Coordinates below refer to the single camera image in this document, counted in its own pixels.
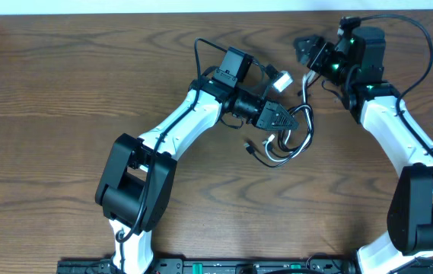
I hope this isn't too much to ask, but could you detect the black usb cable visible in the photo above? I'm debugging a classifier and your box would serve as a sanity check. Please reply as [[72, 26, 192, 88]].
[[244, 74, 322, 168]]

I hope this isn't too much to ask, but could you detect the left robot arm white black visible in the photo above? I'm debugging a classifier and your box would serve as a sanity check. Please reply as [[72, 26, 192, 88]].
[[95, 47, 298, 273]]

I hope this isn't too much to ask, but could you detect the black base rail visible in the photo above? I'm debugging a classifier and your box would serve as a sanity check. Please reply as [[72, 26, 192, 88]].
[[56, 258, 360, 274]]

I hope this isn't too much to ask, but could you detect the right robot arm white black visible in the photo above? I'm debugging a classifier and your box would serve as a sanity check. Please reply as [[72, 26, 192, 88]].
[[294, 27, 433, 273]]

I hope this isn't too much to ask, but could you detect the white usb cable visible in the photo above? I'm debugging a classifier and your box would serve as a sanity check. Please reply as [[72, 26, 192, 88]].
[[262, 70, 314, 163]]

